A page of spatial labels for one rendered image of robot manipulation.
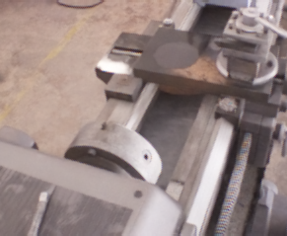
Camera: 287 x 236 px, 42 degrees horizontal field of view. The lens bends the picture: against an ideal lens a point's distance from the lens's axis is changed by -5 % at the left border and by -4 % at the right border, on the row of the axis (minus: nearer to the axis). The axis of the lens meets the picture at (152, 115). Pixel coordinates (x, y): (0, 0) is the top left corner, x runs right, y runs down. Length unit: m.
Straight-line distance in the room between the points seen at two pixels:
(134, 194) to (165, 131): 0.93
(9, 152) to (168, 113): 0.98
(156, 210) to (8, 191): 0.28
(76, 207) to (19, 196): 0.12
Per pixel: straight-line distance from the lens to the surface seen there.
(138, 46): 1.79
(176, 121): 1.64
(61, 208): 0.70
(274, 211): 2.05
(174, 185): 1.30
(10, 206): 0.74
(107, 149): 0.92
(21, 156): 0.80
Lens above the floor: 1.91
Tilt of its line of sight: 46 degrees down
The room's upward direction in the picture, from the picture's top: 6 degrees counter-clockwise
